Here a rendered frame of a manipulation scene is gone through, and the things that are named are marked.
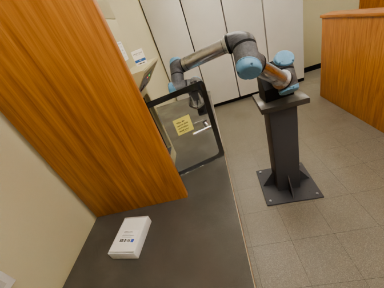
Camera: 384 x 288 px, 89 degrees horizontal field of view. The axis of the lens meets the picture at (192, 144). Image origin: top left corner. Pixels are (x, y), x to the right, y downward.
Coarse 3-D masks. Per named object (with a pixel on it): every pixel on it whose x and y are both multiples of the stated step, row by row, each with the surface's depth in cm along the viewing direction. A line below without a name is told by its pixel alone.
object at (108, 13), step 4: (100, 0) 76; (104, 0) 80; (100, 4) 76; (104, 4) 79; (108, 4) 83; (104, 8) 78; (108, 8) 82; (104, 12) 77; (108, 12) 81; (112, 12) 85; (104, 16) 76; (108, 16) 80; (112, 16) 84
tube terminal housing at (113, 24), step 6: (108, 24) 78; (114, 24) 84; (114, 30) 82; (120, 30) 88; (114, 36) 81; (120, 36) 86; (126, 48) 90; (132, 60) 93; (132, 66) 91; (144, 90) 98; (144, 96) 96; (150, 96) 106
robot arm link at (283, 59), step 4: (280, 52) 119; (284, 52) 118; (288, 52) 118; (276, 56) 119; (280, 56) 118; (284, 56) 118; (288, 56) 117; (292, 56) 117; (276, 60) 118; (280, 60) 117; (284, 60) 117; (288, 60) 116; (292, 60) 116; (272, 64) 125; (276, 64) 119; (280, 64) 117; (284, 64) 116; (288, 64) 116; (292, 64) 118; (280, 68) 119; (284, 68) 117
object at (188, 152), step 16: (176, 96) 79; (192, 96) 81; (208, 96) 83; (160, 112) 80; (176, 112) 82; (192, 112) 84; (208, 112) 86; (160, 128) 83; (176, 144) 89; (192, 144) 91; (208, 144) 93; (176, 160) 92; (192, 160) 95; (208, 160) 98
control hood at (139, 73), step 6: (150, 60) 90; (156, 60) 92; (138, 66) 84; (144, 66) 77; (150, 66) 79; (132, 72) 74; (138, 72) 69; (144, 72) 69; (138, 78) 70; (150, 78) 100; (138, 84) 71
